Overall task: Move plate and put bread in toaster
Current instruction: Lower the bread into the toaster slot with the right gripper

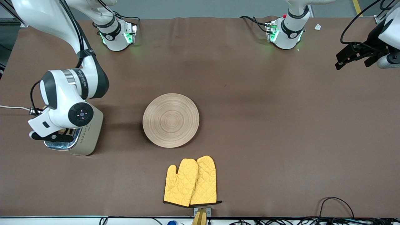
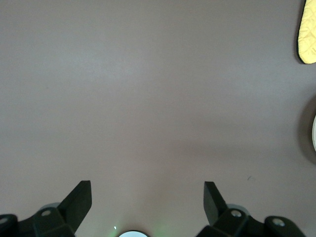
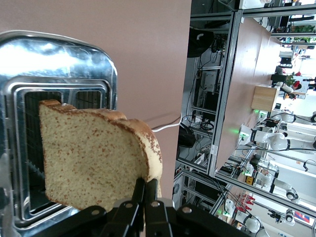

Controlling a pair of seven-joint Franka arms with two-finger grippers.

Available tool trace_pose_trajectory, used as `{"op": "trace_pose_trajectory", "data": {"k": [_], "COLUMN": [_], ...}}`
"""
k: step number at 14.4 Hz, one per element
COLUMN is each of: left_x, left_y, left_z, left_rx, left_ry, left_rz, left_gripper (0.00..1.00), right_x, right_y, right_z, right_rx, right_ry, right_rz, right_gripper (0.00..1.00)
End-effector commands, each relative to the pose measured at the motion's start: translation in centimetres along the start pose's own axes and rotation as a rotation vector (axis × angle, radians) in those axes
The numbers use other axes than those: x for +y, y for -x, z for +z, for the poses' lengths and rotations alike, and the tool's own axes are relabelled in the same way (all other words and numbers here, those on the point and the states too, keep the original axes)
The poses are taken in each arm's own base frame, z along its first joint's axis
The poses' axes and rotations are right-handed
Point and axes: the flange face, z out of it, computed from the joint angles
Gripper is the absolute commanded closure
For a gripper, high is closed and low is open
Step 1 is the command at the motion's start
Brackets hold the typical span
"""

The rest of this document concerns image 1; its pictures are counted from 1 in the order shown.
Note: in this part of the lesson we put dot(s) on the small white paper scrap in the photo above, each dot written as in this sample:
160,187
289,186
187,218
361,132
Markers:
318,27

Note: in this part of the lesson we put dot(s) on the cream and chrome toaster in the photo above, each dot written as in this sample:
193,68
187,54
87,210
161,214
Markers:
90,137

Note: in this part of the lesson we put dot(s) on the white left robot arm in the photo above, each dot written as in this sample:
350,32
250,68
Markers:
290,31

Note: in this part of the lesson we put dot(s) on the aluminium frame post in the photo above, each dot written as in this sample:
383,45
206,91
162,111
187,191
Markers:
6,21
379,19

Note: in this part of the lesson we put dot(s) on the round light wooden plate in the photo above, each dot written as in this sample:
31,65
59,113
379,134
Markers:
171,120

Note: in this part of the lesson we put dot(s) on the wooden stick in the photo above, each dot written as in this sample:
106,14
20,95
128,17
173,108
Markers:
200,219

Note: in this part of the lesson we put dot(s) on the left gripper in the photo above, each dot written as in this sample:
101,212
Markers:
374,43

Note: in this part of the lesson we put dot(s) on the brown table cover mat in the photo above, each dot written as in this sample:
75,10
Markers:
281,140

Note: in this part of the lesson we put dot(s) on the yellow quilted oven mitt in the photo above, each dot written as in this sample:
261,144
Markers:
206,184
179,184

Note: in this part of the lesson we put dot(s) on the small blue object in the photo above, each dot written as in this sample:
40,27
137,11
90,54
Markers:
172,223

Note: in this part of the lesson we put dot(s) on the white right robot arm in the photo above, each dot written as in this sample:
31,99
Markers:
62,93

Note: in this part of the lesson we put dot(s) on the grey metal bracket plate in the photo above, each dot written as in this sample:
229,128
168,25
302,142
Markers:
208,212

